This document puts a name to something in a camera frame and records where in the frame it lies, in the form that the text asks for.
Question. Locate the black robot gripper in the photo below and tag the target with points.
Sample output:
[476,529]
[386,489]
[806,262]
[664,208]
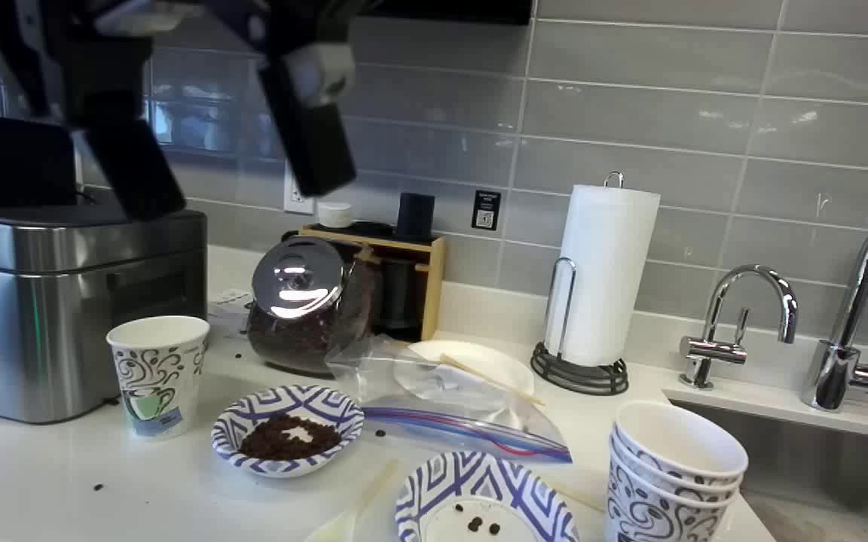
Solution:
[181,26]

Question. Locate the dark bin lid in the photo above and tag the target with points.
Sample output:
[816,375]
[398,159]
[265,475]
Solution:
[31,214]

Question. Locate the brushed steel bin body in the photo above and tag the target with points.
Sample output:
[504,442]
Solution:
[54,333]

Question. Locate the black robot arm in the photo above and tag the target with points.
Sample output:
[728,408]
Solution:
[13,51]

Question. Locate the small white object on holder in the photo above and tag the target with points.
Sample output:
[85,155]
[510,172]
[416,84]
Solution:
[332,214]

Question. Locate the chrome jar lid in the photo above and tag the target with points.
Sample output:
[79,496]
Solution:
[301,276]

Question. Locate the glass jar of coffee beans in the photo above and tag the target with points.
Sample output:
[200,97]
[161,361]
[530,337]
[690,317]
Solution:
[302,337]

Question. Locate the black cylinder on holder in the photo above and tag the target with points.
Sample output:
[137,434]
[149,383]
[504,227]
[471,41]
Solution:
[413,214]

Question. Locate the black tube inside holder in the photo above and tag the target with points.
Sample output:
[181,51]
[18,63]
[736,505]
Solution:
[398,296]

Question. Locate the floral paper cup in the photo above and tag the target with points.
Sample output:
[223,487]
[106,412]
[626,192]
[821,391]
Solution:
[159,378]

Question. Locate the wooden holder box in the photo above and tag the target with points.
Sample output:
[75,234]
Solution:
[435,282]

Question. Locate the blue patterned bowl with grounds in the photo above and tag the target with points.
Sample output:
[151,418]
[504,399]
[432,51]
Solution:
[332,412]

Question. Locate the coffee grounds pile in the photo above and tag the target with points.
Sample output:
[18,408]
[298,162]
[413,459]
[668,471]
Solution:
[288,442]

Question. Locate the loose coffee bean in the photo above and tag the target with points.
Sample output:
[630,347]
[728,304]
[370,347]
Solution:
[97,487]
[380,434]

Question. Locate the white paper filters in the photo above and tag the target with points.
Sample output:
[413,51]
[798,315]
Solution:
[476,364]

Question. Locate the clear zip plastic bag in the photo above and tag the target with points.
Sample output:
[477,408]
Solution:
[454,412]

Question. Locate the white paper towel roll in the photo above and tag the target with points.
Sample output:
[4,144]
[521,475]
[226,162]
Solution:
[604,272]

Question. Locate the blue patterned bowl with beans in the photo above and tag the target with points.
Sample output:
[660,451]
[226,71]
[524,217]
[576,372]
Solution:
[515,491]

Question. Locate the coffee beans in bowl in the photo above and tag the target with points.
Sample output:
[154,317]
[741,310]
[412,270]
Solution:
[476,524]

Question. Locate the swirl patterned paper cup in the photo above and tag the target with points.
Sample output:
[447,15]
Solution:
[681,442]
[656,517]
[633,475]

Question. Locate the small chrome faucet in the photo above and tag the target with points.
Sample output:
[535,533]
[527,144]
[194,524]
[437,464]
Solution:
[725,347]

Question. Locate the tall chrome faucet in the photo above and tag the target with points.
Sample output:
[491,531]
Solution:
[835,366]

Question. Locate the steel sink basin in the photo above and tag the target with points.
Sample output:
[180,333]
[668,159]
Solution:
[816,471]

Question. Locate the white wall outlet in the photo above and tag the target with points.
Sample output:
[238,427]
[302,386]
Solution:
[298,200]

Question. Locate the black wall switch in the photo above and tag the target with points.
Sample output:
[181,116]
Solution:
[487,208]

